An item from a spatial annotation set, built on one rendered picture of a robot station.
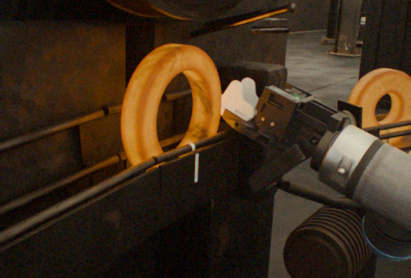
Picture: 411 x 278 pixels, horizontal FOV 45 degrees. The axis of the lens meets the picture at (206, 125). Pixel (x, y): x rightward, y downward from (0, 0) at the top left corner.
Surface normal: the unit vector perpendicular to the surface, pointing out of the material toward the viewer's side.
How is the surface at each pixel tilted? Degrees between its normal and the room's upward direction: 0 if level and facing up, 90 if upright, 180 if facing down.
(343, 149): 57
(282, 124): 90
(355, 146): 42
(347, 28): 90
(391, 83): 90
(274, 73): 68
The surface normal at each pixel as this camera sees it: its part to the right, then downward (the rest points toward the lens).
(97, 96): 0.83, 0.18
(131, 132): -0.56, 0.26
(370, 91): 0.35, 0.25
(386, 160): -0.05, -0.63
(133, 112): -0.53, -0.04
